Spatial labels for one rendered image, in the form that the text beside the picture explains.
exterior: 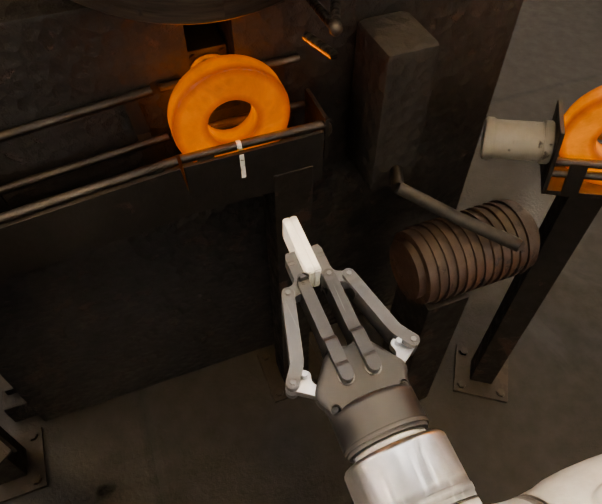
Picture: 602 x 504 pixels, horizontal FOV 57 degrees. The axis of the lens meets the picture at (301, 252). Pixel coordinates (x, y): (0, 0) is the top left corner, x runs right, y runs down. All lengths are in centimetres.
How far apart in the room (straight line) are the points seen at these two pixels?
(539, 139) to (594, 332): 80
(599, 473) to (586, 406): 93
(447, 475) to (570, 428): 96
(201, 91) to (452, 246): 43
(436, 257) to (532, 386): 62
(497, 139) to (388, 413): 48
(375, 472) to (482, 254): 52
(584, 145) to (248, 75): 45
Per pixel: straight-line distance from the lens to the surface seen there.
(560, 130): 80
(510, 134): 82
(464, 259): 88
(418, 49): 75
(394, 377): 49
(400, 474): 43
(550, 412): 139
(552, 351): 147
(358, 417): 45
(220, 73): 67
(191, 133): 71
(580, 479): 50
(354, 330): 49
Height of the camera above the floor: 118
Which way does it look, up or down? 51 degrees down
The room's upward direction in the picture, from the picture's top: straight up
